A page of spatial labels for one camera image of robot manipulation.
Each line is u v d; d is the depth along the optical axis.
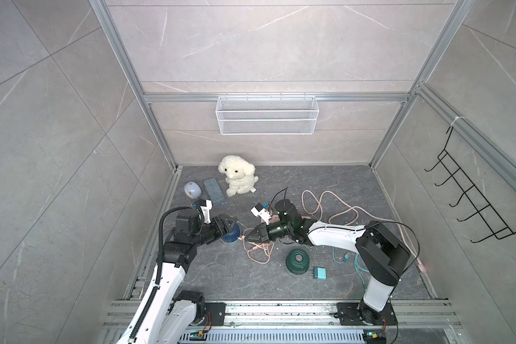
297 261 0.75
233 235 0.81
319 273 0.81
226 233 0.66
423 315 0.76
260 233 0.73
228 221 0.94
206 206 0.70
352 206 1.01
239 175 0.95
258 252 0.88
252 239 0.76
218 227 0.65
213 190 1.06
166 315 0.47
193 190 1.01
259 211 0.78
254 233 0.76
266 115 1.01
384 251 0.49
